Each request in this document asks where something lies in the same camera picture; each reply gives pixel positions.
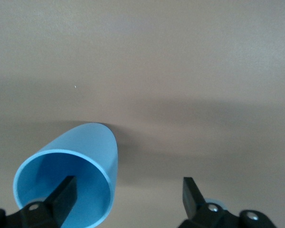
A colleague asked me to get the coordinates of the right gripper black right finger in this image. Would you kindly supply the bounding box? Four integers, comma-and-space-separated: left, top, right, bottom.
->
178, 177, 277, 228

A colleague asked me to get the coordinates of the blue plastic cup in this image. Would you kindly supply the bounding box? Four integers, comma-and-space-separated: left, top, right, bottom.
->
12, 122, 118, 228

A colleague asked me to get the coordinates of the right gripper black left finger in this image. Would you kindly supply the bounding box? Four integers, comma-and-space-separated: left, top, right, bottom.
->
0, 176, 77, 228

